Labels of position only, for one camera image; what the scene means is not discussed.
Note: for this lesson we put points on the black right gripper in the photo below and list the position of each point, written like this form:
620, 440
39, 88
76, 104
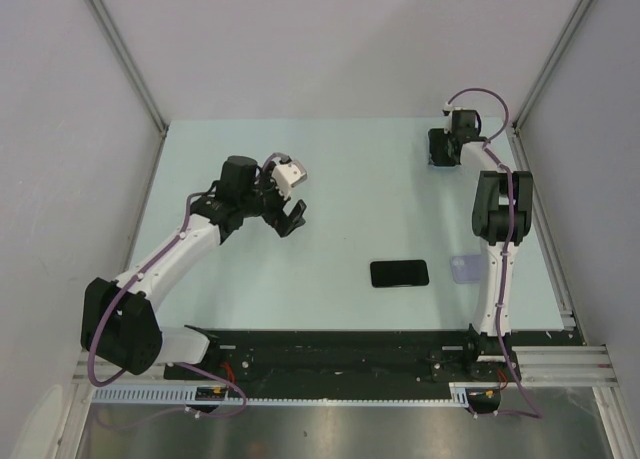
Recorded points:
436, 139

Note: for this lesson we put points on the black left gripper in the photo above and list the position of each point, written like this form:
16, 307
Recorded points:
282, 223

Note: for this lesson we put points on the lilac phone case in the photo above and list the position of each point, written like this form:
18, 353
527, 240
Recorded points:
466, 269

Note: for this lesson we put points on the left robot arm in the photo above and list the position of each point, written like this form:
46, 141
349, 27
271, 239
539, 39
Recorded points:
119, 329

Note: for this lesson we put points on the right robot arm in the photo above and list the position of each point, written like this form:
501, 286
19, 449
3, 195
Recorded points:
501, 218

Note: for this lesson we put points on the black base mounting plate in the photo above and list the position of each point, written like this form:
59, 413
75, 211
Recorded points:
345, 365

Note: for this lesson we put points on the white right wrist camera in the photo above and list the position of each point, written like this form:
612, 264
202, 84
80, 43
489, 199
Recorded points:
450, 112

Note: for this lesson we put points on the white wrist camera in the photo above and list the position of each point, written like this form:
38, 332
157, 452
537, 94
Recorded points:
287, 174
450, 112

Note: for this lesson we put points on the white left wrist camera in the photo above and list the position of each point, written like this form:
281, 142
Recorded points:
287, 174

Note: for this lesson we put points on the right aluminium frame post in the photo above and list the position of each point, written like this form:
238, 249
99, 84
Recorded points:
575, 20

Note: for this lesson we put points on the aluminium frame post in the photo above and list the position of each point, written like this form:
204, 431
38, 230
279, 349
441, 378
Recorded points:
575, 20
122, 54

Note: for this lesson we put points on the aluminium front rail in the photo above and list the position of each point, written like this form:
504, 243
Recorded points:
540, 366

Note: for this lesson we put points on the left aluminium frame post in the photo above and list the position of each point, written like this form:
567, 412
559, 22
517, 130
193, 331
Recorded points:
122, 54

